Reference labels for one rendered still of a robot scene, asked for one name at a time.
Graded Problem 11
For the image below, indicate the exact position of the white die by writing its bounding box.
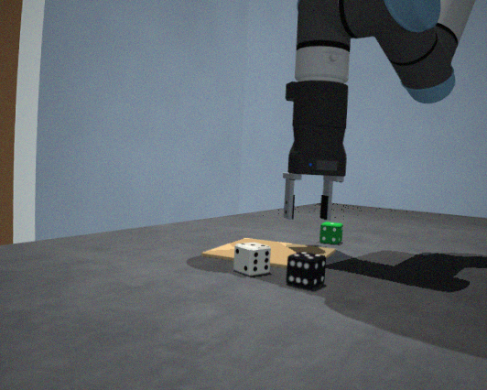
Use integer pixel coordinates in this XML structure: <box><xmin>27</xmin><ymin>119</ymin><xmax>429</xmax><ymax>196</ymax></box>
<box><xmin>233</xmin><ymin>243</ymin><xmax>271</xmax><ymax>276</ymax></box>

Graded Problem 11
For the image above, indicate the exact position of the green die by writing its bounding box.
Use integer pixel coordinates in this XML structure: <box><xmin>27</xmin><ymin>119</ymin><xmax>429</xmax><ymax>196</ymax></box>
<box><xmin>319</xmin><ymin>222</ymin><xmax>343</xmax><ymax>244</ymax></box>

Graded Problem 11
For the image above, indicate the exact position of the black die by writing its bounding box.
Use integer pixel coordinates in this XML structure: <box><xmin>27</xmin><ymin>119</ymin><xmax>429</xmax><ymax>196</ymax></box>
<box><xmin>287</xmin><ymin>252</ymin><xmax>326</xmax><ymax>289</ymax></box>

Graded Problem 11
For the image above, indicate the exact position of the peach flat square mat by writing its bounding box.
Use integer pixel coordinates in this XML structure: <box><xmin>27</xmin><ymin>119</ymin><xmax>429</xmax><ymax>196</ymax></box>
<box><xmin>201</xmin><ymin>238</ymin><xmax>336</xmax><ymax>268</ymax></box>

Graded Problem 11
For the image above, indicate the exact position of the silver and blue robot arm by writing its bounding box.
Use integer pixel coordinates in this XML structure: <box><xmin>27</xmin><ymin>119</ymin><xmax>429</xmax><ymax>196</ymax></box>
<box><xmin>297</xmin><ymin>0</ymin><xmax>475</xmax><ymax>103</ymax></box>

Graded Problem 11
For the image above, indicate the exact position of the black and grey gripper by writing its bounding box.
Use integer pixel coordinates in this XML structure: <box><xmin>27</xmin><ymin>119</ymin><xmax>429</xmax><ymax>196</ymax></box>
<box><xmin>283</xmin><ymin>46</ymin><xmax>350</xmax><ymax>220</ymax></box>

